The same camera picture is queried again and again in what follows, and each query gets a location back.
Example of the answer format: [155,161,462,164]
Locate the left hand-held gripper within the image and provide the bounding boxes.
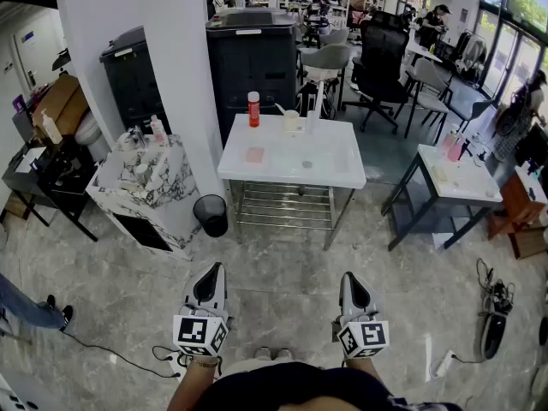
[172,261,235,358]

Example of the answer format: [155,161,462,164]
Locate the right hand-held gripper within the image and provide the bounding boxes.
[332,271,390,360]

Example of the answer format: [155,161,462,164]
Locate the person's left forearm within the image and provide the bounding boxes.
[166,354,223,411]

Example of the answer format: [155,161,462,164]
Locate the person's right forearm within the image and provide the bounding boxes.
[342,356,385,385]

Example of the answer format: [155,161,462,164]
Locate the black mesh wastebasket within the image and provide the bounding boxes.
[192,194,229,238]

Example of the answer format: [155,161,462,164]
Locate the person's beige trousers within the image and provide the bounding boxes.
[221,354,310,377]

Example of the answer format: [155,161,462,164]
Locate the person's dark top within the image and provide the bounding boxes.
[194,360,463,411]

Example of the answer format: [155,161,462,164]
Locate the white power strip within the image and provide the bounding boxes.
[433,348,458,379]

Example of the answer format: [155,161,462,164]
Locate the marble washbasin cabinet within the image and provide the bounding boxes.
[85,132,203,261]

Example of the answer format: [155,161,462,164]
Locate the white washbasin on steel rack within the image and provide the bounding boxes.
[217,112,368,251]

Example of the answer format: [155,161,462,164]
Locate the pink pump bottle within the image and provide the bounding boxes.
[150,114,168,145]

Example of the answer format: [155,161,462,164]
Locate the chrome faucet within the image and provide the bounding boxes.
[127,125,147,150]

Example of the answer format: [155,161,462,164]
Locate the wooden crate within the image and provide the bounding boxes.
[508,224,548,260]

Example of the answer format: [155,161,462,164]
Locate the black side table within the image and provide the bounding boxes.
[1,138,100,243]

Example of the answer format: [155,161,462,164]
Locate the red bottle with white cap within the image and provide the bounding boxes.
[247,91,261,128]

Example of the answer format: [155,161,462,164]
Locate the wooden cabinet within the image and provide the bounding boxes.
[486,172,548,242]

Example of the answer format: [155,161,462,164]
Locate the white device with black squares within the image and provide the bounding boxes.
[0,372,62,411]

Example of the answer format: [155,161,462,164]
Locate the large dark grey appliance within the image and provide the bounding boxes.
[98,25,173,136]
[205,8,300,146]

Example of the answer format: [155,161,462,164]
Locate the white pump bottle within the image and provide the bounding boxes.
[39,109,64,146]

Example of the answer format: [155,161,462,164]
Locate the grey chair with black legs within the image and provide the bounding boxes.
[403,57,454,144]

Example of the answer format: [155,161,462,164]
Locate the black mesh office chair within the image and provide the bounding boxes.
[341,9,411,135]

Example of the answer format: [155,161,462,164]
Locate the cardboard box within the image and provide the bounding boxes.
[31,74,90,140]

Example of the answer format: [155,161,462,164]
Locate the grey shell chair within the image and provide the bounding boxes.
[299,42,352,111]

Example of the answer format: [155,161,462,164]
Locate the black floor cable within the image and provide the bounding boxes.
[63,331,182,379]

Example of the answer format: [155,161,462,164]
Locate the device with cables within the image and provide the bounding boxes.
[475,257,516,360]

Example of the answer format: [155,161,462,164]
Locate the white top black frame table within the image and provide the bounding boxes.
[380,143,505,253]

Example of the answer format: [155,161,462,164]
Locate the glass window wall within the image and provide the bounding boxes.
[478,0,548,104]

